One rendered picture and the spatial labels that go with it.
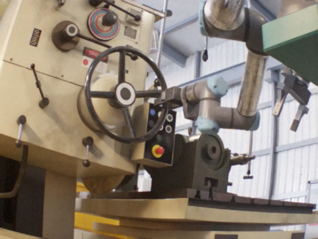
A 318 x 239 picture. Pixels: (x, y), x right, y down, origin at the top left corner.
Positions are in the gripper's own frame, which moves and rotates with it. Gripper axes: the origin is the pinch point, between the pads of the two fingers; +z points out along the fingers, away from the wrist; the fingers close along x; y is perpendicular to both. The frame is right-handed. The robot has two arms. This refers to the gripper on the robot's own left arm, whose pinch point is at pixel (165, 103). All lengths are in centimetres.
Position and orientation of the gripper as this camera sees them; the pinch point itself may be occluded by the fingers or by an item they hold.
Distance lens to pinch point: 166.7
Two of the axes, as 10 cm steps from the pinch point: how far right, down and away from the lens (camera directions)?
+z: -6.1, 1.9, 7.7
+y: 0.6, -9.6, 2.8
